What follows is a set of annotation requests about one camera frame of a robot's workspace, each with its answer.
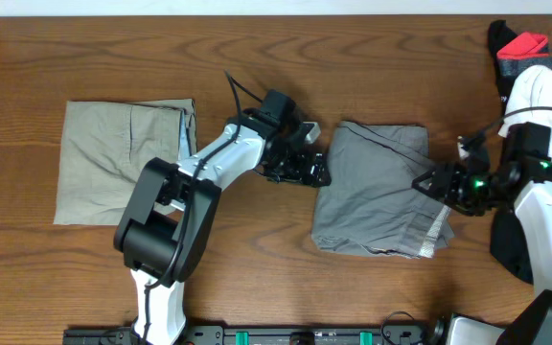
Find grey shorts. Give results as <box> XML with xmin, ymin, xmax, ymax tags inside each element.
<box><xmin>310</xmin><ymin>121</ymin><xmax>454</xmax><ymax>259</ymax></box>

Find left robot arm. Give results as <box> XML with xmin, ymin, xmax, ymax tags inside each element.
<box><xmin>113</xmin><ymin>90</ymin><xmax>331</xmax><ymax>344</ymax></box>

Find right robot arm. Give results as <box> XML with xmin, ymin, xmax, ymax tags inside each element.
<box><xmin>411</xmin><ymin>123</ymin><xmax>552</xmax><ymax>345</ymax></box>

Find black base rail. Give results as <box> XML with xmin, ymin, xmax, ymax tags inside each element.
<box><xmin>62</xmin><ymin>311</ymin><xmax>447</xmax><ymax>345</ymax></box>

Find black garment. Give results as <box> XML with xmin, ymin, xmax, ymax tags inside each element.
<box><xmin>488</xmin><ymin>20</ymin><xmax>533</xmax><ymax>284</ymax></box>

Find folded khaki shorts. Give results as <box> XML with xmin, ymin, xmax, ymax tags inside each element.
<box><xmin>54</xmin><ymin>99</ymin><xmax>197</xmax><ymax>225</ymax></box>

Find red and grey garment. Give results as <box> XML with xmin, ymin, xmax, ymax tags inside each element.
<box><xmin>496</xmin><ymin>32</ymin><xmax>552</xmax><ymax>78</ymax></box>

